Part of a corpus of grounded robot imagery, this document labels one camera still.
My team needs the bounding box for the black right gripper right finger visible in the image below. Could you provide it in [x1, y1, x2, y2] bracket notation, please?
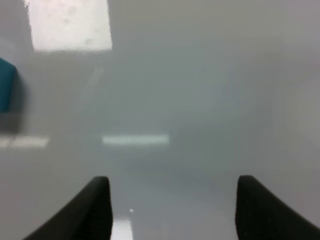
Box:
[235, 175, 320, 240]

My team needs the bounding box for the teal cube block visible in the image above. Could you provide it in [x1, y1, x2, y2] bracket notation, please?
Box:
[0, 58, 16, 113]

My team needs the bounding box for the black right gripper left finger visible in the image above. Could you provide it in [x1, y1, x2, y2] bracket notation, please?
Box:
[26, 176, 113, 240]

